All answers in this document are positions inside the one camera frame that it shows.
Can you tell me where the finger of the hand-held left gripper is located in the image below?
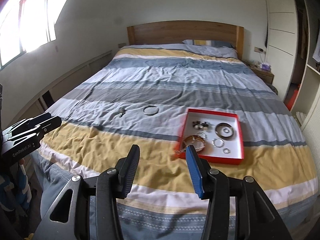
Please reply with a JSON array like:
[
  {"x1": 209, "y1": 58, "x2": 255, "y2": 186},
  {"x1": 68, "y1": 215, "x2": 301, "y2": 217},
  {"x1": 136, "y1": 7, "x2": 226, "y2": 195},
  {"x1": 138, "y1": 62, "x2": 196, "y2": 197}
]
[
  {"x1": 2, "y1": 112, "x2": 52, "y2": 140},
  {"x1": 7, "y1": 116, "x2": 62, "y2": 147}
]

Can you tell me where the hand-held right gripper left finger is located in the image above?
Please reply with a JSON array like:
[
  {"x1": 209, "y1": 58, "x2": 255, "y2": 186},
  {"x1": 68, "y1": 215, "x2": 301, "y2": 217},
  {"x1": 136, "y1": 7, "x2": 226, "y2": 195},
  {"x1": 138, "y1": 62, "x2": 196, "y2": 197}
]
[{"x1": 41, "y1": 144, "x2": 140, "y2": 240}]

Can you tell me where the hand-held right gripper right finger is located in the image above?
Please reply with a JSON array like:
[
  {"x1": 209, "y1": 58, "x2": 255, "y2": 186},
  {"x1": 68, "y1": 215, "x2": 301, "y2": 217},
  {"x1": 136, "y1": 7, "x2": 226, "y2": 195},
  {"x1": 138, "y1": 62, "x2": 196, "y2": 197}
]
[{"x1": 185, "y1": 145, "x2": 293, "y2": 240}]

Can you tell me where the gold twisted hoop bracelet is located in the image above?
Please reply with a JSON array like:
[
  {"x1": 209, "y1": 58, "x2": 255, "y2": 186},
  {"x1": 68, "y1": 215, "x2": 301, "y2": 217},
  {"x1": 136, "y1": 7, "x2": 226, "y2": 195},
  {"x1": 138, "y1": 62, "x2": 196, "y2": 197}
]
[{"x1": 194, "y1": 141, "x2": 207, "y2": 153}]

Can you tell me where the amber bangle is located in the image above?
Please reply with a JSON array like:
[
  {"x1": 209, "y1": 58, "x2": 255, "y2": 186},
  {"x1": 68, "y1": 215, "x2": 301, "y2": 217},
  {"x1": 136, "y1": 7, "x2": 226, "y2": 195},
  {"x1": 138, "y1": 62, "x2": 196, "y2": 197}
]
[{"x1": 184, "y1": 135, "x2": 200, "y2": 147}]

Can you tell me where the red cardboard box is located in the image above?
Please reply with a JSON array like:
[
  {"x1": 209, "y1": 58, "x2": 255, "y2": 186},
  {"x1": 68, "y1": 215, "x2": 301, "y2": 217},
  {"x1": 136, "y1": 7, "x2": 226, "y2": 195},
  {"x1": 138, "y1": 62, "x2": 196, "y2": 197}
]
[{"x1": 174, "y1": 108, "x2": 244, "y2": 165}]

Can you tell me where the dark brown bangle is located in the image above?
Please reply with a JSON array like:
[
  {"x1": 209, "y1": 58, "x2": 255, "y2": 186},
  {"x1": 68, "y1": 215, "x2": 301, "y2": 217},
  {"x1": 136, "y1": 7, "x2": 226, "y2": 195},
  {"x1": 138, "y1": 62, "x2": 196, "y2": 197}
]
[{"x1": 214, "y1": 122, "x2": 235, "y2": 139}]

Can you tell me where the brown beaded bracelet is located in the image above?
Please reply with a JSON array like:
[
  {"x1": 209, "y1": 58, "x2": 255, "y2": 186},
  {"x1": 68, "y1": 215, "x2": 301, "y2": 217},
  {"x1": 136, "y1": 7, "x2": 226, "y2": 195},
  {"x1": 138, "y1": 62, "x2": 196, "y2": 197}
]
[{"x1": 192, "y1": 120, "x2": 209, "y2": 130}]

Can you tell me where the thin silver bangle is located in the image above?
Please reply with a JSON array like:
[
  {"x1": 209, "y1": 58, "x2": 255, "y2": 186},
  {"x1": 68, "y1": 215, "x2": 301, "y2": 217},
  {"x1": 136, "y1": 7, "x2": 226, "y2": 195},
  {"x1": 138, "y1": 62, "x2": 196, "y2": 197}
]
[{"x1": 143, "y1": 105, "x2": 159, "y2": 116}]

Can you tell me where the window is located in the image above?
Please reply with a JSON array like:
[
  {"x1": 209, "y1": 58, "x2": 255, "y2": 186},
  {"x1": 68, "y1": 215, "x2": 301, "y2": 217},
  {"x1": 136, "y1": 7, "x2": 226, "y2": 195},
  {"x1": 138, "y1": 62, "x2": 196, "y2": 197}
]
[{"x1": 0, "y1": 0, "x2": 59, "y2": 68}]

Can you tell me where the wooden nightstand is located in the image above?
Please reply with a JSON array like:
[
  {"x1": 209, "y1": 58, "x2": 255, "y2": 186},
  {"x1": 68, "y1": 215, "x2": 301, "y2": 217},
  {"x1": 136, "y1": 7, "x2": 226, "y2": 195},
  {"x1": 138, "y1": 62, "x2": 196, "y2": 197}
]
[{"x1": 246, "y1": 61, "x2": 275, "y2": 84}]

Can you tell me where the red bag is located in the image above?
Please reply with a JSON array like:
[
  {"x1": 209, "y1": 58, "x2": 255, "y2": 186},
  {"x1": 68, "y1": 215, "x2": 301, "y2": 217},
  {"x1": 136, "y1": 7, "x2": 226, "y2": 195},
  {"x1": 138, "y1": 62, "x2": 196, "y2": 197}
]
[{"x1": 285, "y1": 89, "x2": 299, "y2": 110}]

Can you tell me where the striped pillow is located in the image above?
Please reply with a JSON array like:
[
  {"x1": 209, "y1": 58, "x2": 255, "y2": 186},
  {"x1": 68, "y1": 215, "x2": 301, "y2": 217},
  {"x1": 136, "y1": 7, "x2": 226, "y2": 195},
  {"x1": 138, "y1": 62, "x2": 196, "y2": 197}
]
[{"x1": 182, "y1": 39, "x2": 238, "y2": 58}]

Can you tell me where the wooden headboard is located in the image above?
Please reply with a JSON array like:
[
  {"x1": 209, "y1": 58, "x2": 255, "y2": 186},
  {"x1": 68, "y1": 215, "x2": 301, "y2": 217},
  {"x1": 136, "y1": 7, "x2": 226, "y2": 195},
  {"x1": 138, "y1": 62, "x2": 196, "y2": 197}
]
[{"x1": 127, "y1": 20, "x2": 244, "y2": 59}]

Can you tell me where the striped hanging shirt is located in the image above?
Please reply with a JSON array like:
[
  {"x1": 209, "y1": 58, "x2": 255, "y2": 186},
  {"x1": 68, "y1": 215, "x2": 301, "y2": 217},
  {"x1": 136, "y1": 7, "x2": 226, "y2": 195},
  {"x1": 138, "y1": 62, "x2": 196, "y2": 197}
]
[{"x1": 311, "y1": 37, "x2": 320, "y2": 64}]

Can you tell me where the white wardrobe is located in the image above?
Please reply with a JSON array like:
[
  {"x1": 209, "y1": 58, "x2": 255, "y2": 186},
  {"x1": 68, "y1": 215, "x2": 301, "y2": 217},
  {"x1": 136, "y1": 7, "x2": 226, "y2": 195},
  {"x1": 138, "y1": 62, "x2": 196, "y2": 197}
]
[{"x1": 261, "y1": 0, "x2": 320, "y2": 140}]

